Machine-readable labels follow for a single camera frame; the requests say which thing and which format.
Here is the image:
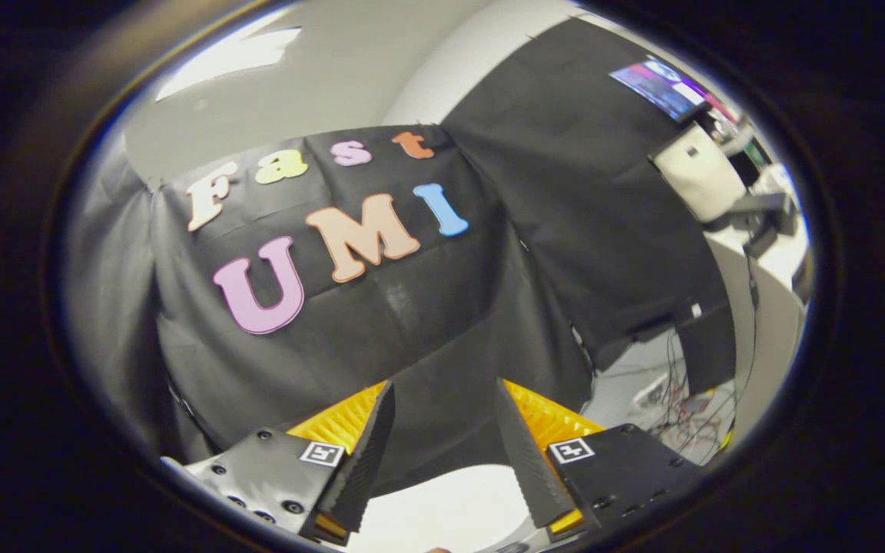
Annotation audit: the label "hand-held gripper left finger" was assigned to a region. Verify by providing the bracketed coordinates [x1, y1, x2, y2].
[162, 379, 396, 548]

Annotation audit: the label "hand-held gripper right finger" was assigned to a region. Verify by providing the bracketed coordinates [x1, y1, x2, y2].
[495, 376, 708, 542]

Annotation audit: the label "black backdrop cloth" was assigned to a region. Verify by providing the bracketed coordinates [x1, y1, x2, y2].
[66, 15, 737, 496]

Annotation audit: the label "white desk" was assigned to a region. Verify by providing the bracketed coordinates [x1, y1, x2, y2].
[705, 219, 810, 442]

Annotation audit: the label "white computer case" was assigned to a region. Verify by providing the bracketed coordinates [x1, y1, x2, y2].
[651, 123, 747, 224]

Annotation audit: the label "black desktop device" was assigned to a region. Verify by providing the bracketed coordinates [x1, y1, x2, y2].
[711, 192, 797, 258]

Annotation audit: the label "computer monitor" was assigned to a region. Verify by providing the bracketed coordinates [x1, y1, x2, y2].
[609, 58, 710, 124]

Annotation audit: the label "tangled thin floor cables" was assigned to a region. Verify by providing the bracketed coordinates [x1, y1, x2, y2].
[588, 326, 737, 463]

